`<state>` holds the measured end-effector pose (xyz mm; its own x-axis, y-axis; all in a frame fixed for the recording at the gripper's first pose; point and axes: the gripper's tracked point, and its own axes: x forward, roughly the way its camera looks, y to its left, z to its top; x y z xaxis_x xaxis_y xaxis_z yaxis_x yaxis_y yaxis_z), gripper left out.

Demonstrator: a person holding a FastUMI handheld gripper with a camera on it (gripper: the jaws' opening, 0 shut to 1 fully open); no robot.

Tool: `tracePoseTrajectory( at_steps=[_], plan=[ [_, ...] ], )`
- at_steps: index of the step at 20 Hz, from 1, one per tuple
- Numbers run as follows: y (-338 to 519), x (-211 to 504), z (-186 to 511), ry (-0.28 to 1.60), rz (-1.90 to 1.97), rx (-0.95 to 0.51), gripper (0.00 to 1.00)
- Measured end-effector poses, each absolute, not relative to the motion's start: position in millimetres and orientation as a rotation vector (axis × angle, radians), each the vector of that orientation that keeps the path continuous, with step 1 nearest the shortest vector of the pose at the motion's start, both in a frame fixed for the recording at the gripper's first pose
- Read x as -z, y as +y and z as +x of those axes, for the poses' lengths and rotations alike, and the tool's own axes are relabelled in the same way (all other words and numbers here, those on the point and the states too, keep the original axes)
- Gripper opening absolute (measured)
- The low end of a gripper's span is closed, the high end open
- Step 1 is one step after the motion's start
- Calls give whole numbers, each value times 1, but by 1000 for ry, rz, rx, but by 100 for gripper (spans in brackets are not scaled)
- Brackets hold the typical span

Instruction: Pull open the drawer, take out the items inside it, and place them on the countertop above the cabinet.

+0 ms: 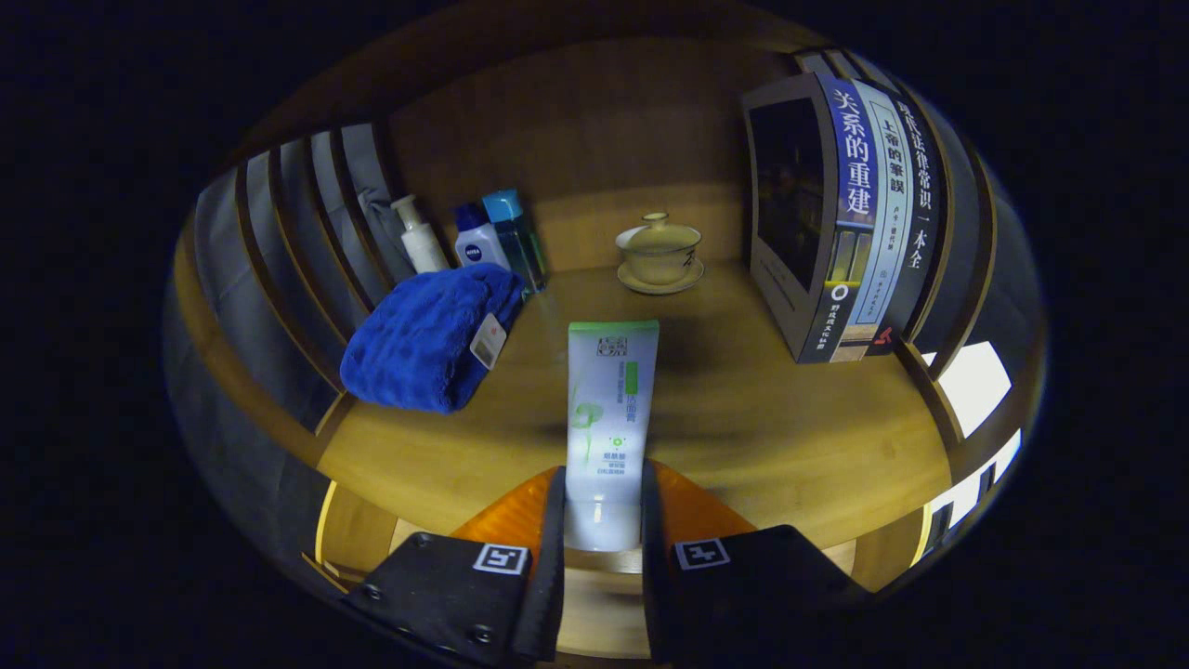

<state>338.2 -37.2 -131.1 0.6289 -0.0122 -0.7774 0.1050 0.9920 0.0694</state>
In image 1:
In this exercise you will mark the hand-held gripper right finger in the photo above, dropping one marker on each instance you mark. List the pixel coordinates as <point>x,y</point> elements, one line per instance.
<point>655,595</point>

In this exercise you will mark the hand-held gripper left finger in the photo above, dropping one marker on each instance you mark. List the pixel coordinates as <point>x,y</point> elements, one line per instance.
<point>548,585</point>

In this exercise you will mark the white and green tube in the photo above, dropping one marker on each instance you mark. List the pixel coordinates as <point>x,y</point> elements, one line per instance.
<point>608,400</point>

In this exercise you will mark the wooden countertop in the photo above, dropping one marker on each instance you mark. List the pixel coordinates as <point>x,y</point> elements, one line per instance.
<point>743,418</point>

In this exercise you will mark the wooden cabinet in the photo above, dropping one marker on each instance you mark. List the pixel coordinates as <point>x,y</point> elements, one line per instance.
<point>594,121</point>

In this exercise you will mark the blue folded towel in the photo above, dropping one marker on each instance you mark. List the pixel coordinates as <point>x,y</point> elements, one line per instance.
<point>418,344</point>

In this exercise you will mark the beige saucer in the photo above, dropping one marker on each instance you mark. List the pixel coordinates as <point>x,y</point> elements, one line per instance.
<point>687,279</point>

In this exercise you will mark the beige lidded teacup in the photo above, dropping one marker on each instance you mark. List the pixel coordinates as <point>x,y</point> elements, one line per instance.
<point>661,255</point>

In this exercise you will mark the white bottle with blue cap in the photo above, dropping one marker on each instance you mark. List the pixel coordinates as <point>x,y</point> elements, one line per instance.
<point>478,251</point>

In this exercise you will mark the teal bottle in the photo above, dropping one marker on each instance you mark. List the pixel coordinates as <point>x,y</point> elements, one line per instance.
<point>520,242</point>

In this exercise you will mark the white pump bottle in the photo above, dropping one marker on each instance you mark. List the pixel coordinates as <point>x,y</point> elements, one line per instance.
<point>423,249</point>

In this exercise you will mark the white table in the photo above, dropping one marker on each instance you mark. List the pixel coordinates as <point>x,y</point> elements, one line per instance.
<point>971,386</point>

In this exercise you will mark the black spine book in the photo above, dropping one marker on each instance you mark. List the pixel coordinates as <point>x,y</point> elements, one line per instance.
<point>924,214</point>

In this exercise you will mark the blue spine book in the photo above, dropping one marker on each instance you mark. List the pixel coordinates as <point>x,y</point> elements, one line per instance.
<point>855,167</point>

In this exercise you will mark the pale spine book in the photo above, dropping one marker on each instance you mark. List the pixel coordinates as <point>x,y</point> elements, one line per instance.
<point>892,186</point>

